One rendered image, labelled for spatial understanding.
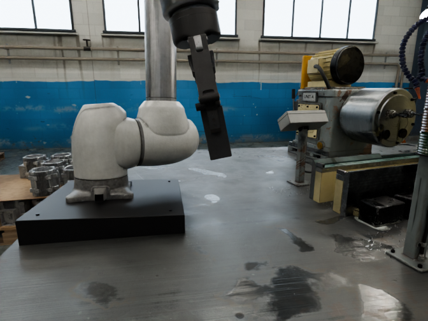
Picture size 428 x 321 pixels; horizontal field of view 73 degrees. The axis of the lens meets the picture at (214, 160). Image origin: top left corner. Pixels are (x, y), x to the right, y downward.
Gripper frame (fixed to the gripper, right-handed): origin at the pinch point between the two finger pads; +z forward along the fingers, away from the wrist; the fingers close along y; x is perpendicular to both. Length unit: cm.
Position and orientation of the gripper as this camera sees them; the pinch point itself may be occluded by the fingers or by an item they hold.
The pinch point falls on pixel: (218, 146)
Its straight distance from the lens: 46.2
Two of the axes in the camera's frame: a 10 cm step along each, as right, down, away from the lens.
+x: -9.8, 2.0, 0.3
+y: 0.1, -1.2, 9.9
